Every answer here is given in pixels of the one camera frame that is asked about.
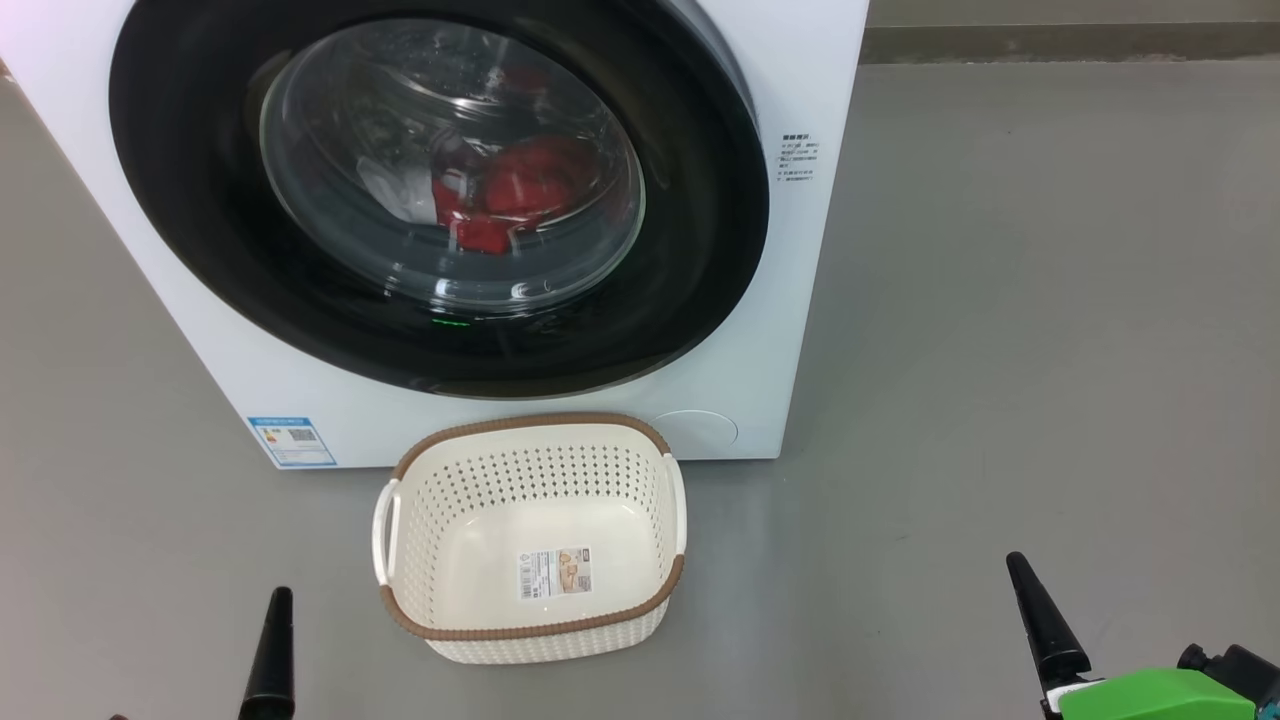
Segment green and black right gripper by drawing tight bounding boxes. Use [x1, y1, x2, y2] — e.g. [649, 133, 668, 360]
[1005, 551, 1280, 720]

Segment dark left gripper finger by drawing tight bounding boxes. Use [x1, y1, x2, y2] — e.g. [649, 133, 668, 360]
[238, 587, 297, 720]

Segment black round glass washer door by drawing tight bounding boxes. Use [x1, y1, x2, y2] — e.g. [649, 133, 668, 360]
[108, 0, 771, 399]

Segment red and white garment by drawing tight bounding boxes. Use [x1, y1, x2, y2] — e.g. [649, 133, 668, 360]
[355, 135, 601, 256]

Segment cream perforated basket brown rim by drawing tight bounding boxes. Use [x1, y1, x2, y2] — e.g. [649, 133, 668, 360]
[372, 412, 689, 666]

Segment printed product label sticker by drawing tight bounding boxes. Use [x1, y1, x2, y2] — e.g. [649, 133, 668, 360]
[517, 545, 594, 602]

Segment white front-load washing machine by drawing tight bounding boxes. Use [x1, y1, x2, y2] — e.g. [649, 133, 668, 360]
[0, 0, 871, 471]

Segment blue energy label sticker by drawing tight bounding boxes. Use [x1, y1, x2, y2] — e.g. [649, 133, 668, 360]
[247, 416, 338, 469]

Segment round white filter cover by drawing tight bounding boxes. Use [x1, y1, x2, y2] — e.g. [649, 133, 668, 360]
[652, 409, 740, 458]

